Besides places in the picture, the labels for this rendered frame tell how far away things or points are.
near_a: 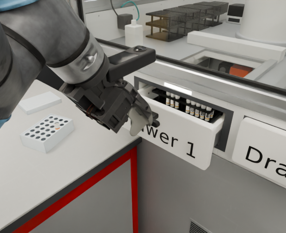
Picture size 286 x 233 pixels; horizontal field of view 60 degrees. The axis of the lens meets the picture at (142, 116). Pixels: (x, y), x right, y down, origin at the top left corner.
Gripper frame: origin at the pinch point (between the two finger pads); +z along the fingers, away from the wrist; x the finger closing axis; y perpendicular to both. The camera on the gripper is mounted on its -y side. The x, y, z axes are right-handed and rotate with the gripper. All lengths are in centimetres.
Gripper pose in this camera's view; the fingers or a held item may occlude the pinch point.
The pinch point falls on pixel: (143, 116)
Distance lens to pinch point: 53.7
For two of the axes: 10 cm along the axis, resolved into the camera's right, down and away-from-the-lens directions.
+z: 3.8, 4.7, 8.0
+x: 7.5, 3.5, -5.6
